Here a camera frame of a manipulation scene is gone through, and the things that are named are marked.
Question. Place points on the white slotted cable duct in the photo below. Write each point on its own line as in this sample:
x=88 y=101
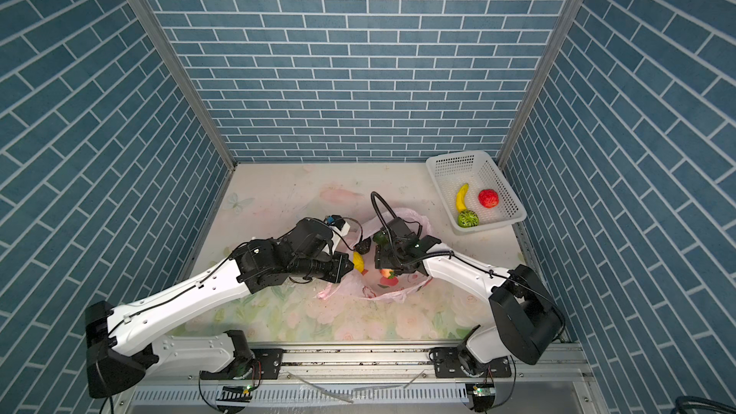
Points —
x=289 y=395

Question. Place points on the light green bumpy toy fruit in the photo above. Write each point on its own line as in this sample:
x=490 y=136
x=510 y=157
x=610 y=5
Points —
x=467 y=219

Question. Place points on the white plastic mesh basket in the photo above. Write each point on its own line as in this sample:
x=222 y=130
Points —
x=450 y=171

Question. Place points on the yellow lemon toy fruit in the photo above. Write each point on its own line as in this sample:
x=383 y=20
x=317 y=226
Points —
x=358 y=262

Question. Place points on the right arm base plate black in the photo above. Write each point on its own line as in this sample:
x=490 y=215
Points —
x=458 y=362

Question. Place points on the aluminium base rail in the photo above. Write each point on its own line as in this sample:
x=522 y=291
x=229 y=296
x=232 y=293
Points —
x=380 y=362

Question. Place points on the red strawberry toy fruit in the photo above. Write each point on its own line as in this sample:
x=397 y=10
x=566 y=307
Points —
x=488 y=198

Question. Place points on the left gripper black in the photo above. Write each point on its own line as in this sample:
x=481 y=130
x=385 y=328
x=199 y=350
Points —
x=337 y=271

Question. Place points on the yellow banana toy fruit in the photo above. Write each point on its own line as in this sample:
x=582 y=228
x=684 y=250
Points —
x=460 y=198

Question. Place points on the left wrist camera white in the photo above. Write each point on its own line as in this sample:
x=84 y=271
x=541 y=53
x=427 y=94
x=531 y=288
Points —
x=338 y=223

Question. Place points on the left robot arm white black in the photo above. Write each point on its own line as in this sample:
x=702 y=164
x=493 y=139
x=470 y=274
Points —
x=128 y=342

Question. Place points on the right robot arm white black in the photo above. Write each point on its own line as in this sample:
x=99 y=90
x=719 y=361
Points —
x=525 y=319

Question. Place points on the red wax apple toy fruit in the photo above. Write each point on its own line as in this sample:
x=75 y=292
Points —
x=387 y=273

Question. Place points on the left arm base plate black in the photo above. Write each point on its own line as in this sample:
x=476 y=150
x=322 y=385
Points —
x=264 y=365

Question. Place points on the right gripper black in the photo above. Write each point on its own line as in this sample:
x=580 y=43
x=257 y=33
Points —
x=381 y=257

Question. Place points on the pink plastic fruit bag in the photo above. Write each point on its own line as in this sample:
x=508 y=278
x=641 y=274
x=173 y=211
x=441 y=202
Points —
x=372 y=286

